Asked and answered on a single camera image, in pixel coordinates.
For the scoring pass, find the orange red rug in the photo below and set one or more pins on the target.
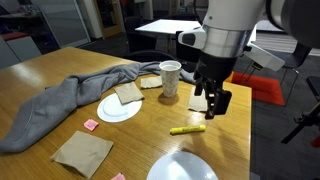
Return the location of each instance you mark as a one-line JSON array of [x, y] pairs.
[[263, 88]]

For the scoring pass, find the brown napkin lying on plate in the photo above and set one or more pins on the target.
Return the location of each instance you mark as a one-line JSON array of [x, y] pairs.
[[129, 92]]

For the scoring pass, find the small brown paper napkin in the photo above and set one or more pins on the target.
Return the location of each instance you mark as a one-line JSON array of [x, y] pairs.
[[151, 82]]

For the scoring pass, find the empty white paper plate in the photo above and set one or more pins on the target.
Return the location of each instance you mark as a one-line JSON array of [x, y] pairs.
[[181, 166]]

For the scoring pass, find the square brown paper napkin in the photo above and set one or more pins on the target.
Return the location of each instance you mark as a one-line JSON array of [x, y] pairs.
[[83, 151]]

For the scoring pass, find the black camera stand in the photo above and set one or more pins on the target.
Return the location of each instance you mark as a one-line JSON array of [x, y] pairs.
[[305, 120]]

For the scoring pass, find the grey cloth sweater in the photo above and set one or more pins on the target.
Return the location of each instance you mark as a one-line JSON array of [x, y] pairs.
[[50, 106]]

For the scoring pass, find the white meeting table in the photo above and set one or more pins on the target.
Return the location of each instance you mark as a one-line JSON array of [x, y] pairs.
[[166, 26]]

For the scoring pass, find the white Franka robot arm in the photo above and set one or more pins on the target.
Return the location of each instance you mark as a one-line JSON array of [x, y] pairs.
[[233, 13]]

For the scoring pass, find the glass partition panel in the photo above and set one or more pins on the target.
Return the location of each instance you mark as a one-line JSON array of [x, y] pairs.
[[63, 23]]

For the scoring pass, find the yellow marker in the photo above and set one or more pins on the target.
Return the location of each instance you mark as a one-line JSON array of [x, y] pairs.
[[187, 129]]

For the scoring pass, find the long brown paper napkin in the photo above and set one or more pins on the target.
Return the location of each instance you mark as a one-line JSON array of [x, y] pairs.
[[197, 101]]

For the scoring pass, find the white plate under napkin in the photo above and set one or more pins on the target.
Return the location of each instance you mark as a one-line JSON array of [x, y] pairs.
[[113, 111]]

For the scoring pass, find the white paper cup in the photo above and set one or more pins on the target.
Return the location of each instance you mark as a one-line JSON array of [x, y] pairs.
[[170, 81]]

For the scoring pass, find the dark chair by door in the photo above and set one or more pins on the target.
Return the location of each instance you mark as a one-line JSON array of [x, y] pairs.
[[136, 33]]

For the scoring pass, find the wooden door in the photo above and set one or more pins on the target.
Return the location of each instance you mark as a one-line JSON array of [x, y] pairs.
[[110, 16]]

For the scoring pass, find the white cabinet with red top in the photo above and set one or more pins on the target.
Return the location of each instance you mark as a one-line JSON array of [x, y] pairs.
[[20, 48]]

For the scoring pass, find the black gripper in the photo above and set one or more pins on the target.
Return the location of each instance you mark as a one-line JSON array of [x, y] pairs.
[[215, 68]]

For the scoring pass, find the black chair on thin legs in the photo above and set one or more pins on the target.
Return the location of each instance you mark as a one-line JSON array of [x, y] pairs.
[[298, 56]]

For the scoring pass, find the black chair with curved back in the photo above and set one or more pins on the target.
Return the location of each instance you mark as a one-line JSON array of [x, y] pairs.
[[150, 55]]

